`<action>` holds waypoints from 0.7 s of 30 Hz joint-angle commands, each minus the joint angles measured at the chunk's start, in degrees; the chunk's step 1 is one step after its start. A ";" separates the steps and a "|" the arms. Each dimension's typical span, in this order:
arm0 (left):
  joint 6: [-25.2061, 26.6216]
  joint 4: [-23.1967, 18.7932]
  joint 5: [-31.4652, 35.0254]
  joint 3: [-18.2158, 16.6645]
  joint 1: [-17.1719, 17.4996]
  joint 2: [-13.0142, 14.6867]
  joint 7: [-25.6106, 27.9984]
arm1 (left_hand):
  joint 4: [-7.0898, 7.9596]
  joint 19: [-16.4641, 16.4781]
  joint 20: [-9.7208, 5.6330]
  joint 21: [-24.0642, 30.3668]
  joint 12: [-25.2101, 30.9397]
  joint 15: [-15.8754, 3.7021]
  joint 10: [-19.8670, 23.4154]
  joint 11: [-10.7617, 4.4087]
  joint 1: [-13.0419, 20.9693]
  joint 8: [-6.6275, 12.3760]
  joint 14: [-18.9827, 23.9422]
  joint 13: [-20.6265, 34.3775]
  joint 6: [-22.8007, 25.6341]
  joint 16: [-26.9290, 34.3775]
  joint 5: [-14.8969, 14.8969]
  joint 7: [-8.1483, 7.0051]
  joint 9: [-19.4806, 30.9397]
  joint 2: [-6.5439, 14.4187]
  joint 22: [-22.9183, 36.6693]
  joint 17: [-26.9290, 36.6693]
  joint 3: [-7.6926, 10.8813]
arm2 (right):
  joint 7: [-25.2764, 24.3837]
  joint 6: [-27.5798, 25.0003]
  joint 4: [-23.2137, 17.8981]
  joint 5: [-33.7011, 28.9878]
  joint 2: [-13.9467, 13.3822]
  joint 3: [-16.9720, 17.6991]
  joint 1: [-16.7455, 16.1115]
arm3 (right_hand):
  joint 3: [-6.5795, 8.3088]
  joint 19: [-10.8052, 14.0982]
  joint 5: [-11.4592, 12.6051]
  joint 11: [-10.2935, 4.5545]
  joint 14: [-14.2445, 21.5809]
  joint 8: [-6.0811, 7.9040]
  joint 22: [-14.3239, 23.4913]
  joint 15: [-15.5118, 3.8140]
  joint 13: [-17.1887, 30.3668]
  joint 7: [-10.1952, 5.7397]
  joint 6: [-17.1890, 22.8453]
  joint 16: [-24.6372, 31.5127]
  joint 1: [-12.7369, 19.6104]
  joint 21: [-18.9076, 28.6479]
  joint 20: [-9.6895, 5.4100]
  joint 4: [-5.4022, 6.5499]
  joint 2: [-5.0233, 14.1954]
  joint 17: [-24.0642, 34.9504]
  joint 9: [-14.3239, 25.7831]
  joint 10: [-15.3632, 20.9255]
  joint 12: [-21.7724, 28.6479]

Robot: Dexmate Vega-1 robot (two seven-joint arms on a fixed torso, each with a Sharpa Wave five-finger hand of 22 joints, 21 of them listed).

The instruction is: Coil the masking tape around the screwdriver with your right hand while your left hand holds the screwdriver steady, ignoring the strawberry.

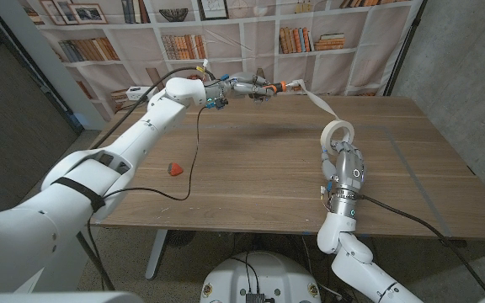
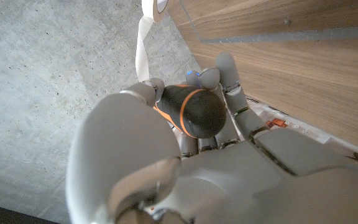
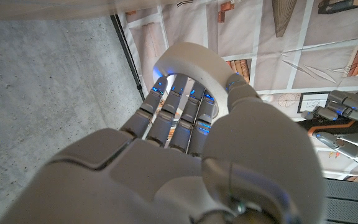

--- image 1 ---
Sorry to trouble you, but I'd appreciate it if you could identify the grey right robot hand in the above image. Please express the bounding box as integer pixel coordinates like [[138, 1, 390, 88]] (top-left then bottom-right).
[[320, 141, 366, 211]]

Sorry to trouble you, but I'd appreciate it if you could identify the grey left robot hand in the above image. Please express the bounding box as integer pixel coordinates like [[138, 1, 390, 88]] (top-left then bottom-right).
[[208, 71, 277, 104]]

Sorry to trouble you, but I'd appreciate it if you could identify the black orange screwdriver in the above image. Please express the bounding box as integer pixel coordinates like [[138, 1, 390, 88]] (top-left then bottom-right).
[[263, 79, 301, 94]]

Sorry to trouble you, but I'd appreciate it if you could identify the cream masking tape roll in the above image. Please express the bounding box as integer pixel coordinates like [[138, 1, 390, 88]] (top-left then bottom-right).
[[287, 77, 356, 157]]

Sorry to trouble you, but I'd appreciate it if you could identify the printed bookshelf backdrop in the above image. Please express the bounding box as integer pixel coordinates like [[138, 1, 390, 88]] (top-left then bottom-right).
[[17, 0, 424, 123]]

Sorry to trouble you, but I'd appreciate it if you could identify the white power strip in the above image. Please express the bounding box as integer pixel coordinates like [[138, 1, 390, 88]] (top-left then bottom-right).
[[125, 86, 153, 102]]

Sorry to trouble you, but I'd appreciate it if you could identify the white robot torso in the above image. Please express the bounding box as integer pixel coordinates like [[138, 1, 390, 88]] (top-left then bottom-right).
[[200, 251, 322, 303]]

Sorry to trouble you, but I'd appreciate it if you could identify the black backdrop stand pole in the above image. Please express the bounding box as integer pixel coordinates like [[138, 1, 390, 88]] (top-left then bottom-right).
[[383, 0, 429, 97]]

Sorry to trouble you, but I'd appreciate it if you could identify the white table leg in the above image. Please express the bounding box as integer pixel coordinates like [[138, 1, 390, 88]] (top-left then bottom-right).
[[145, 229, 168, 281]]

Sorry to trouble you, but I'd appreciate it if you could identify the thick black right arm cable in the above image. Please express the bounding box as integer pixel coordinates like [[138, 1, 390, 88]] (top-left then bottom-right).
[[356, 193, 485, 297]]

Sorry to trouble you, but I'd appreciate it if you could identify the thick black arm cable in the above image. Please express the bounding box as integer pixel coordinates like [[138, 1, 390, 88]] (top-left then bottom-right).
[[73, 66, 217, 292], [356, 193, 485, 297]]

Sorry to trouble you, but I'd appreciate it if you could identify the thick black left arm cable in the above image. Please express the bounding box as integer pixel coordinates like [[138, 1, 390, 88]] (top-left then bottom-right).
[[73, 66, 217, 292]]

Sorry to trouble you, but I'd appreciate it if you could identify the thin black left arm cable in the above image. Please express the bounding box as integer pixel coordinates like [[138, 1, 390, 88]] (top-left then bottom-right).
[[86, 104, 208, 291]]

